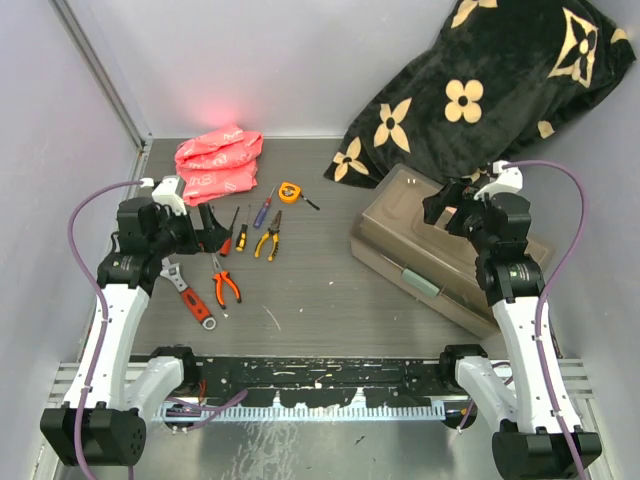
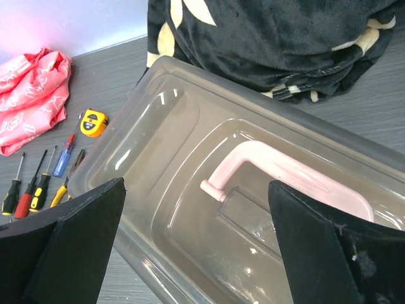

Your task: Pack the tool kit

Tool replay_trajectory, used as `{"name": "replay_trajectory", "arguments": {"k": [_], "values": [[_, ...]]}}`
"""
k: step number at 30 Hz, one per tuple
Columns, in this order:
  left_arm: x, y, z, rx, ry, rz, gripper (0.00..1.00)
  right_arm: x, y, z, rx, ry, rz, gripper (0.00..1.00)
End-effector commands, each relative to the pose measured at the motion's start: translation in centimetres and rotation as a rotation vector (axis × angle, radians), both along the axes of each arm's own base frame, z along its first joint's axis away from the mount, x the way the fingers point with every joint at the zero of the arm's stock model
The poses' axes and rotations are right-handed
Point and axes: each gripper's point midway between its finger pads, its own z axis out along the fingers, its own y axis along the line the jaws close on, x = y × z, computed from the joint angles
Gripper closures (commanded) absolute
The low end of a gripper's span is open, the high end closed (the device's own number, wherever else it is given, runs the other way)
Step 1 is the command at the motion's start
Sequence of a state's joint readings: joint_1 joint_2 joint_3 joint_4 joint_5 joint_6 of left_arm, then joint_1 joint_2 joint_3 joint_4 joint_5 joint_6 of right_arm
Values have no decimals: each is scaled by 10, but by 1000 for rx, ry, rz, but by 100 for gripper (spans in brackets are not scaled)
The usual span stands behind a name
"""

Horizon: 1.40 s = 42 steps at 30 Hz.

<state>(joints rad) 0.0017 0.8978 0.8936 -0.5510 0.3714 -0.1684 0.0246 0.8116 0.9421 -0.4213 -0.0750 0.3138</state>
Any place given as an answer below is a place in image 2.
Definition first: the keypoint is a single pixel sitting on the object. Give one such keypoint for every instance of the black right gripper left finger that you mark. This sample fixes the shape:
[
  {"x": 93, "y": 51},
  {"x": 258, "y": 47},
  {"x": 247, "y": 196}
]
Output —
[{"x": 60, "y": 255}]

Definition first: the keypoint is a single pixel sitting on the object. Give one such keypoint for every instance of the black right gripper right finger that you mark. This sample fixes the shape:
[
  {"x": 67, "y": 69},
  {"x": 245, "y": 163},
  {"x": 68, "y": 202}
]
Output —
[{"x": 331, "y": 256}]

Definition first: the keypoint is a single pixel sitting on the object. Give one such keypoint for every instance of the translucent brown plastic toolbox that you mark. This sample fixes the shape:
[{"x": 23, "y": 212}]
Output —
[{"x": 171, "y": 134}]

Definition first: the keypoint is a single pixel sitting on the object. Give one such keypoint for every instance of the red black screwdriver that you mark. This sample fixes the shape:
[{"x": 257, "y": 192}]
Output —
[{"x": 22, "y": 209}]

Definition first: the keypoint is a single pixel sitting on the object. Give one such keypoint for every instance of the yellow black screwdriver right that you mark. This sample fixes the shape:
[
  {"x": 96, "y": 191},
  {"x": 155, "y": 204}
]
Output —
[{"x": 40, "y": 193}]

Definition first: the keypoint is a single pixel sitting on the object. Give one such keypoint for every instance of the yellow black screwdriver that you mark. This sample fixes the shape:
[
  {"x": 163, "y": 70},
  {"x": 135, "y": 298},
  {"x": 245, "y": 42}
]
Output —
[
  {"x": 11, "y": 199},
  {"x": 40, "y": 193}
]

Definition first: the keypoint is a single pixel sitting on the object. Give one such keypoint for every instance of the yellow black screwdriver left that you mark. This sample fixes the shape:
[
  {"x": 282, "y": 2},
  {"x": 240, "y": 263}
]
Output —
[{"x": 11, "y": 199}]

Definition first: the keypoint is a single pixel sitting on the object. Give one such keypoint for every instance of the yellow tape measure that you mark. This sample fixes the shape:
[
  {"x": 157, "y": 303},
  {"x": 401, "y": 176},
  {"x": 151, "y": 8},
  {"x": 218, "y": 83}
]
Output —
[{"x": 93, "y": 123}]

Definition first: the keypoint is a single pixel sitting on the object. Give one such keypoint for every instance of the pink printed cloth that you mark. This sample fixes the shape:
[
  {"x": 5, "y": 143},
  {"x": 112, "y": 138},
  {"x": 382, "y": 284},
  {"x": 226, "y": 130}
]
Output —
[{"x": 34, "y": 90}]

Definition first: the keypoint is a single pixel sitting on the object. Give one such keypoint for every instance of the black floral plush blanket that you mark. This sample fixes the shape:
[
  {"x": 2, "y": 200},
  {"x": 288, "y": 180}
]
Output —
[{"x": 288, "y": 50}]

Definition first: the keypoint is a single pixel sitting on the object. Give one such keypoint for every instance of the yellow handled long nose pliers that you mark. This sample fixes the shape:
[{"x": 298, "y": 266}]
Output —
[{"x": 64, "y": 187}]

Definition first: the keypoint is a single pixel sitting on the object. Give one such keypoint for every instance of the blue handled screwdriver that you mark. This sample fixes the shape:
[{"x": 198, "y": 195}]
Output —
[{"x": 66, "y": 152}]

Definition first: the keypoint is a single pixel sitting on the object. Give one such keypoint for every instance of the pink toolbox carry handle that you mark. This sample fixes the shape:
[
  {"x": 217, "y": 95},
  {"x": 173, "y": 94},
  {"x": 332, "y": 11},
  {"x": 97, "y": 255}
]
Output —
[{"x": 289, "y": 171}]

